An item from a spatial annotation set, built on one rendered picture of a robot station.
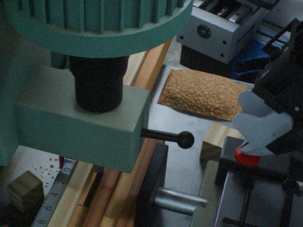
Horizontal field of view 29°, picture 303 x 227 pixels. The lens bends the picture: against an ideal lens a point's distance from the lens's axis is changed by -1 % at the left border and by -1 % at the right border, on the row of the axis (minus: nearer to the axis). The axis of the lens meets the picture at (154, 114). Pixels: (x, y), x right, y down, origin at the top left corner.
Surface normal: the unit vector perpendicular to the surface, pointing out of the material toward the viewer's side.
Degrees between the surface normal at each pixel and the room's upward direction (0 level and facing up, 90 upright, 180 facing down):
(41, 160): 0
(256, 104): 85
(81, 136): 90
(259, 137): 93
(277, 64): 60
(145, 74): 0
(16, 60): 90
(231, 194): 0
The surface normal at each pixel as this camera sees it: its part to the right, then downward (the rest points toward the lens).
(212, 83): 0.04, -0.70
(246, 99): -0.29, 0.60
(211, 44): -0.54, 0.57
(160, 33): 0.66, 0.56
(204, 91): -0.02, -0.49
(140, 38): 0.44, 0.66
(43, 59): 0.96, 0.23
